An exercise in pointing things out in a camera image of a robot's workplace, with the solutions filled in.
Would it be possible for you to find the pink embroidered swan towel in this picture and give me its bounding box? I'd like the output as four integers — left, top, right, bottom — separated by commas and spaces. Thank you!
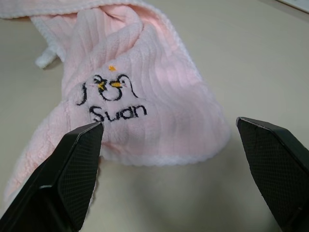
0, 0, 232, 210

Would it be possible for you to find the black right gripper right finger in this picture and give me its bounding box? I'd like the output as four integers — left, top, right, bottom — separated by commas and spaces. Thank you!
236, 116, 309, 232

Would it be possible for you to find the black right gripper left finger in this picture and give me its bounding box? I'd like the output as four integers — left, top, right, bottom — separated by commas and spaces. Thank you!
0, 121, 104, 232

